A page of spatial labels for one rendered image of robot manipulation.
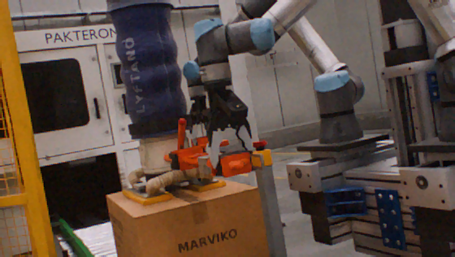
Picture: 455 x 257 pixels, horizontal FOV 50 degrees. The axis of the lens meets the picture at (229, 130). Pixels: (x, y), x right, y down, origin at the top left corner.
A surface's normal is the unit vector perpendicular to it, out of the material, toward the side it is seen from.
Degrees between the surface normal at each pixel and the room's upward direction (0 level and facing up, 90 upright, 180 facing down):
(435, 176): 90
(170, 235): 90
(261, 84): 90
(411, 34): 90
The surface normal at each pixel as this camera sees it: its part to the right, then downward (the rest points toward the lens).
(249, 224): 0.37, -0.02
